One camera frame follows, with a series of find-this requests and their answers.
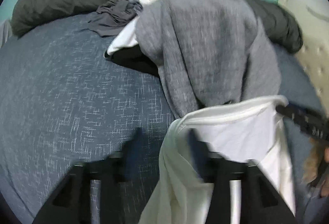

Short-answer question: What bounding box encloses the dark blue-grey garment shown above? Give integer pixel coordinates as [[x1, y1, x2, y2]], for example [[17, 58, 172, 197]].
[[88, 0, 143, 37]]

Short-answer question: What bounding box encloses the grey knit sweater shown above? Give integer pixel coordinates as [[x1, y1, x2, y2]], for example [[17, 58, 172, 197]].
[[136, 0, 281, 118]]

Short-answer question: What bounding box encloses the person's right hand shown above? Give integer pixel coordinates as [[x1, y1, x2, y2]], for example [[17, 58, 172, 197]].
[[303, 138, 328, 189]]

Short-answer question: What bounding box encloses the white long-sleeve shirt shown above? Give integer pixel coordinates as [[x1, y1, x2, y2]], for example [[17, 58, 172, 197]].
[[139, 95, 295, 223]]

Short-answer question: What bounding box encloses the light grey crumpled sheet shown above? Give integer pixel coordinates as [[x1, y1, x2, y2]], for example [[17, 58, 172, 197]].
[[0, 19, 12, 47]]

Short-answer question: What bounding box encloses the cream tufted headboard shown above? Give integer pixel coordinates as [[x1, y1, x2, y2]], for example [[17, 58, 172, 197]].
[[278, 0, 328, 111]]

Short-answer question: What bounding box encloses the blue patterned bed cover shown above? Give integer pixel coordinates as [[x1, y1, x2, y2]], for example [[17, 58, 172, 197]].
[[1, 15, 328, 223]]

